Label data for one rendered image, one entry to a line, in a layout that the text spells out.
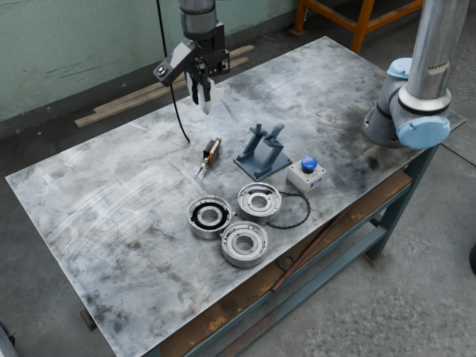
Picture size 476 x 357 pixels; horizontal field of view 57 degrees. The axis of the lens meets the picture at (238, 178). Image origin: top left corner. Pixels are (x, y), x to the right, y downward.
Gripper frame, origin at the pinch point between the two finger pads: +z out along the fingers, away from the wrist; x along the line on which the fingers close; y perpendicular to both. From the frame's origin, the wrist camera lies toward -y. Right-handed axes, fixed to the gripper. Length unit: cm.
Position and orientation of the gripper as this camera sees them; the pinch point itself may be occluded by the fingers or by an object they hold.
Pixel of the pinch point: (199, 105)
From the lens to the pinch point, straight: 107.5
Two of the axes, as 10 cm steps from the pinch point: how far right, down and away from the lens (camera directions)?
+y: 8.2, -4.3, 3.7
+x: -5.6, -5.9, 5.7
